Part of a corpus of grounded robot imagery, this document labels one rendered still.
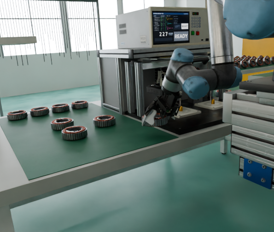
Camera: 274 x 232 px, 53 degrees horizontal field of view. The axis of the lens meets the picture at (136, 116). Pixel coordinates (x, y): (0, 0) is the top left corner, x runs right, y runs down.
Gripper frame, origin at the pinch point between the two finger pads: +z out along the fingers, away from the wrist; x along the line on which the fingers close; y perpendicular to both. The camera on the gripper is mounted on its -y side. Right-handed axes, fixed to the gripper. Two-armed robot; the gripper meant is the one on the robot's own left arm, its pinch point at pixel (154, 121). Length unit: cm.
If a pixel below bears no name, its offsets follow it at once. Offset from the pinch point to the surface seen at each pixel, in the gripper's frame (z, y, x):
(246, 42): 99, -217, 375
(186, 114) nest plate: 6.5, -5.1, 25.1
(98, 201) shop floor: 110, -28, 2
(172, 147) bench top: 2.1, 13.9, 0.7
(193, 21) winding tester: -23, -46, 49
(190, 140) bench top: 1.7, 13.7, 10.6
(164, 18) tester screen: -25, -47, 28
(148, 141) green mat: 2.8, 7.5, -7.0
